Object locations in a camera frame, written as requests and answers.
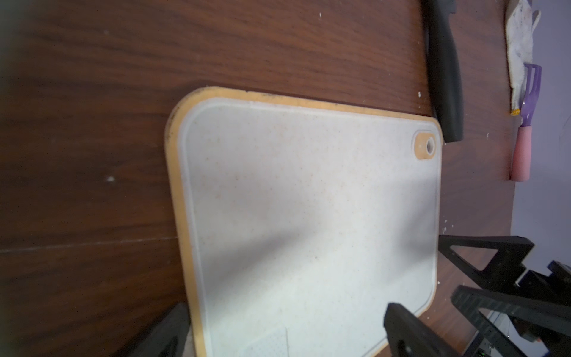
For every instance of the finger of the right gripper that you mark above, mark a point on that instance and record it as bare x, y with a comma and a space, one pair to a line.
552, 318
502, 271

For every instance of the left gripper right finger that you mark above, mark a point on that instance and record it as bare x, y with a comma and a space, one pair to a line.
408, 336

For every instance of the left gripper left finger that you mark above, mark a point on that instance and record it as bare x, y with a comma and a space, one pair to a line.
165, 336

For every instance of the white cutting board orange rim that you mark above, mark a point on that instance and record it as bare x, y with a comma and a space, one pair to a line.
300, 221

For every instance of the black kitchen knife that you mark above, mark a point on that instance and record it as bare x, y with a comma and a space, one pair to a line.
444, 78

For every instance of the purple pink toy rake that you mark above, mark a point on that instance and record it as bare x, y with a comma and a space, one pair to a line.
521, 162

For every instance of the white work glove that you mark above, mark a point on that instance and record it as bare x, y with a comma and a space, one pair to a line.
520, 23

